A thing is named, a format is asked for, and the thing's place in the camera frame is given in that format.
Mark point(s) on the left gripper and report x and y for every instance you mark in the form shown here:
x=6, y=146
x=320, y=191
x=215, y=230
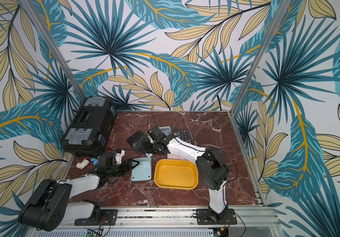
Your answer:
x=129, y=167

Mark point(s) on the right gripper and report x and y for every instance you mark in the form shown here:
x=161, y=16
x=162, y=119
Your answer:
x=148, y=144

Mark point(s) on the black calculator face down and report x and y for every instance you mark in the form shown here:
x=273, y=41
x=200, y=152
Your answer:
x=136, y=139

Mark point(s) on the light blue calculator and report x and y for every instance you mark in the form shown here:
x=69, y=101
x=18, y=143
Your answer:
x=142, y=170

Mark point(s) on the light blue calculator face up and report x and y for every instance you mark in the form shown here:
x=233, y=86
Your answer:
x=166, y=130

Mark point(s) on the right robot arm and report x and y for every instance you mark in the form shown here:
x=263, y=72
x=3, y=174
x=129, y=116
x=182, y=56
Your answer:
x=211, y=167

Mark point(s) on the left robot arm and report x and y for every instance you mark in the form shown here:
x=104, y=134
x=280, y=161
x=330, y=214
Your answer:
x=49, y=205

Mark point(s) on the light blue calculator face down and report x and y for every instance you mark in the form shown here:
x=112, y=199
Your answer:
x=149, y=155

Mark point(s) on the pink calculator face down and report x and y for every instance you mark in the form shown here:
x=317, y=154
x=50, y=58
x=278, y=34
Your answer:
x=175, y=157

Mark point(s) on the black calculator with grey keys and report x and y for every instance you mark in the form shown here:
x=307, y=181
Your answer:
x=184, y=135

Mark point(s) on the yellow plastic storage tray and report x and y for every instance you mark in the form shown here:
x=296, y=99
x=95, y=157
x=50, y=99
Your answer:
x=176, y=174

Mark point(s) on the white pipe fitting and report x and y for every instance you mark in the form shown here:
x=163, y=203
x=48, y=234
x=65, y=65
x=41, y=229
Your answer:
x=83, y=164

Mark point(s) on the black plastic toolbox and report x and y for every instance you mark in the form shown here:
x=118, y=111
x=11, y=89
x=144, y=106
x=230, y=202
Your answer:
x=89, y=131

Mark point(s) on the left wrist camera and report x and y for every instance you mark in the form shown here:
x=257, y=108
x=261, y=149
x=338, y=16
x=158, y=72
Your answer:
x=118, y=156

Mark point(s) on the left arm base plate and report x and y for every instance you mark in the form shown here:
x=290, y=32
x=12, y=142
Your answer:
x=99, y=217

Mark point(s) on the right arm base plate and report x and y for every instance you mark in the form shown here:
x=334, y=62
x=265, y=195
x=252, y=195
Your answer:
x=209, y=217

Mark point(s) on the aluminium mounting rail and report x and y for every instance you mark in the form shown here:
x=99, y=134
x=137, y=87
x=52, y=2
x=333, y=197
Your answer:
x=174, y=221

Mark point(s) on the left aluminium frame post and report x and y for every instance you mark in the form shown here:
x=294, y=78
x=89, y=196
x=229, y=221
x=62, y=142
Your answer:
x=46, y=35

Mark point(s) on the aluminium frame post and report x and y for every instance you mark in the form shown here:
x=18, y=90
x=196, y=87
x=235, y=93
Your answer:
x=46, y=35
x=281, y=10

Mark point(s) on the right aluminium frame post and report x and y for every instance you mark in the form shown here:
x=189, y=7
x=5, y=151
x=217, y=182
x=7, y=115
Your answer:
x=281, y=10

